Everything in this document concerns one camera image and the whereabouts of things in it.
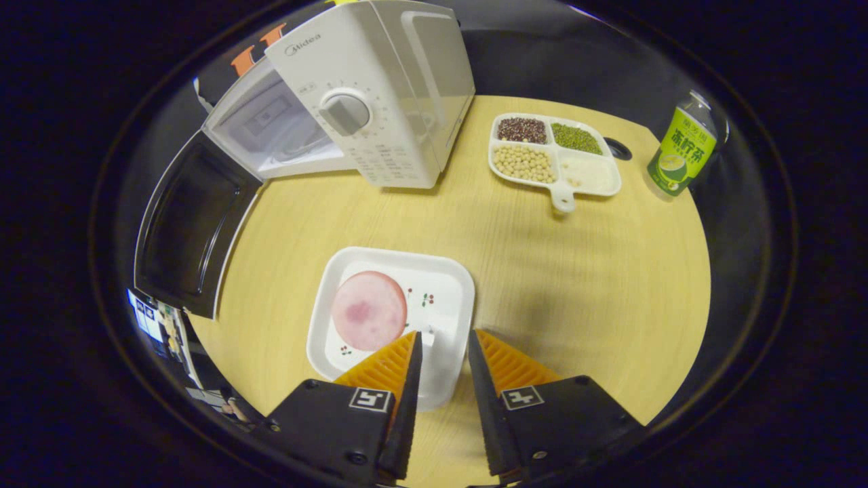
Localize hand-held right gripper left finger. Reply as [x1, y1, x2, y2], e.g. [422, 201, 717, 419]
[268, 331, 425, 483]

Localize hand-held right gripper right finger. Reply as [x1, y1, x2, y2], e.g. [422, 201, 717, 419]
[468, 329, 644, 483]

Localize pink ham slice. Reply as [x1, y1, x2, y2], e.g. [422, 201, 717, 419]
[331, 271, 408, 352]

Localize white square plate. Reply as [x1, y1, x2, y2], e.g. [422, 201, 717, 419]
[307, 247, 475, 412]

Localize white microwave oven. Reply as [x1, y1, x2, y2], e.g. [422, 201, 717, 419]
[134, 0, 475, 319]

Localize white divided dish with beans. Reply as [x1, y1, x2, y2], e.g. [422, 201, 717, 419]
[488, 113, 623, 214]

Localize white blue printed sign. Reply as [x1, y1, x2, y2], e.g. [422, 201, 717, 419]
[127, 288, 167, 343]

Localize green label drink bottle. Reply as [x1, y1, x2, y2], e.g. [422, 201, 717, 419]
[646, 90, 719, 199]

